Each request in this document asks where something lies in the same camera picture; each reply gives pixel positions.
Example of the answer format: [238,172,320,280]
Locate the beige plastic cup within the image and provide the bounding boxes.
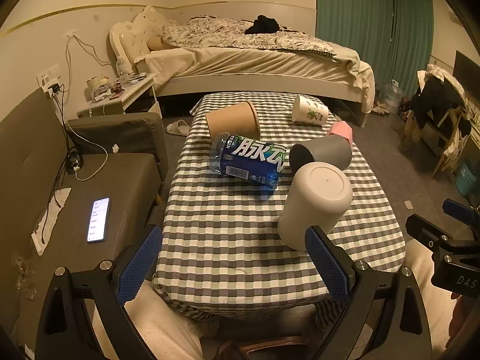
[277,162,353,251]

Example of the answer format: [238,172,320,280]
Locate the grey plastic cup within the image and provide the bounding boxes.
[289,134,352,173]

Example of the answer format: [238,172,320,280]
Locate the pink faceted cup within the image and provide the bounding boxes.
[327,121,353,146]

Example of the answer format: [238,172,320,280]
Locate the white floral paper cup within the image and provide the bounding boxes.
[291,95,329,126]

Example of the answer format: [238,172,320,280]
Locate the brown paper cup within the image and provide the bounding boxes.
[206,101,260,141]

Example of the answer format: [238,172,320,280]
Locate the blue laundry basket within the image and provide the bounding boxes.
[455,163,478,197]

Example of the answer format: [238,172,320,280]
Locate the chair with clothes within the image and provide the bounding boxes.
[402,63,472,176]

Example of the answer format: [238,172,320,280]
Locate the smartphone lit screen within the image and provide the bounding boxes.
[86,197,110,243]

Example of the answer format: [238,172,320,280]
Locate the dark grey sofa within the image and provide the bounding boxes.
[1,89,168,347]

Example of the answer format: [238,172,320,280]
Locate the large water jug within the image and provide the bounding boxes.
[381,80,404,114]

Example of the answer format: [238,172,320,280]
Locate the dark television screen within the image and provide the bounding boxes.
[453,51,480,101]

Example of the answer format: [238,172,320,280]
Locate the green curtain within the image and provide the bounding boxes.
[316,0,434,97]

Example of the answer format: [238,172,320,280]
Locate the blue drink bottle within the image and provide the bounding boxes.
[209,133,287,189]

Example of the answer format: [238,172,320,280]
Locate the beige slipper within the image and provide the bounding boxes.
[166,119,191,137]

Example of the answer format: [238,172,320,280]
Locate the white nightstand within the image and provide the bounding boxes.
[76,73,162,118]

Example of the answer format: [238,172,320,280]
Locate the clear water bottle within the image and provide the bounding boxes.
[115,57,130,87]

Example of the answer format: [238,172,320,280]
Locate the black clothing on bed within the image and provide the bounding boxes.
[245,15,281,35]

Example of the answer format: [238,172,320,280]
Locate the floral duvet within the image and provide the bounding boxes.
[161,16,335,57]

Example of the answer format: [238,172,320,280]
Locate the wall power outlet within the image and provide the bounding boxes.
[36,64,62,93]

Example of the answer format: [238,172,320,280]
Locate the white charging cable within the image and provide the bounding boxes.
[52,33,113,183]

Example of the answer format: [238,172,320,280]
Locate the white bed frame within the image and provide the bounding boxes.
[109,6,375,125]

